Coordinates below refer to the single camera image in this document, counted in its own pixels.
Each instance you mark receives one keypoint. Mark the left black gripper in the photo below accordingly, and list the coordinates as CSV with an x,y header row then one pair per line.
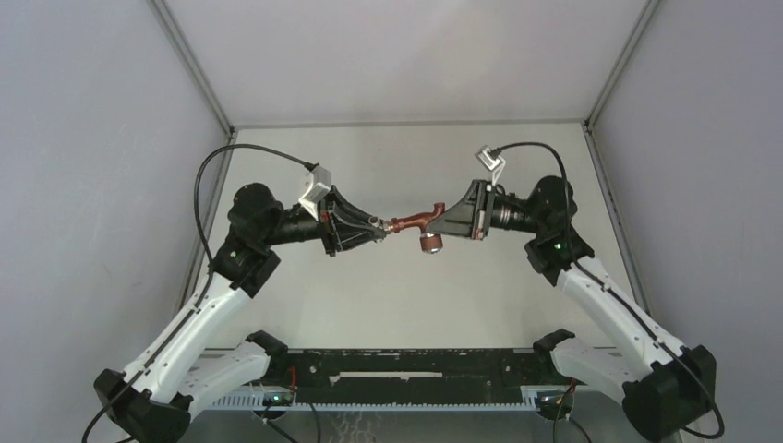
x,y
343,226

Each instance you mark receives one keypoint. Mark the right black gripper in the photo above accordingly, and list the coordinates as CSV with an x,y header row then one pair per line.
x,y
472,216

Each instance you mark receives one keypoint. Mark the red brown water faucet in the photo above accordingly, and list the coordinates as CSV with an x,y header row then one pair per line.
x,y
430,243

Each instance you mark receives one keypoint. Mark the silver metal tee fitting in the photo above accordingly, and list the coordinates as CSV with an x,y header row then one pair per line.
x,y
381,228

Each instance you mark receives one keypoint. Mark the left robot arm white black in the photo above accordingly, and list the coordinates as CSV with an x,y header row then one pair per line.
x,y
157,396

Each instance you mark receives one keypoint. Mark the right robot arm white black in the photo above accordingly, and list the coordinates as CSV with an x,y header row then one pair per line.
x,y
661,384

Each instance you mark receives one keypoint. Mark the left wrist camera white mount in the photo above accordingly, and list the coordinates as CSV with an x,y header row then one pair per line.
x,y
317,184

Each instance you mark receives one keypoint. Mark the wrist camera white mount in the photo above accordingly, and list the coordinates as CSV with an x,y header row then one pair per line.
x,y
492,161
317,184

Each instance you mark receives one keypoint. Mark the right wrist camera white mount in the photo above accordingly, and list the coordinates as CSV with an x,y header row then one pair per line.
x,y
492,161

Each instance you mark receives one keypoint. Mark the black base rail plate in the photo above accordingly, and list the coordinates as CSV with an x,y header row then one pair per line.
x,y
418,375

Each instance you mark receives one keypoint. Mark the white slotted cable duct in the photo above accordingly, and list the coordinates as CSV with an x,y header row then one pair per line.
x,y
284,402

